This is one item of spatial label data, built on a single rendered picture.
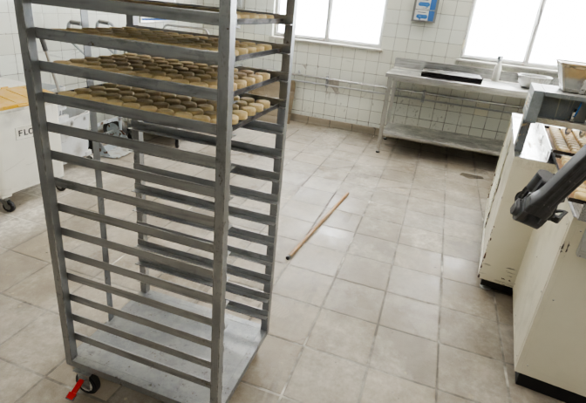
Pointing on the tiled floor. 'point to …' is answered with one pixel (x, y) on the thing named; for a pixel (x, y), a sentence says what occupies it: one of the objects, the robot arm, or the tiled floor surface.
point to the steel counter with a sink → (409, 70)
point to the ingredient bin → (21, 142)
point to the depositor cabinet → (501, 201)
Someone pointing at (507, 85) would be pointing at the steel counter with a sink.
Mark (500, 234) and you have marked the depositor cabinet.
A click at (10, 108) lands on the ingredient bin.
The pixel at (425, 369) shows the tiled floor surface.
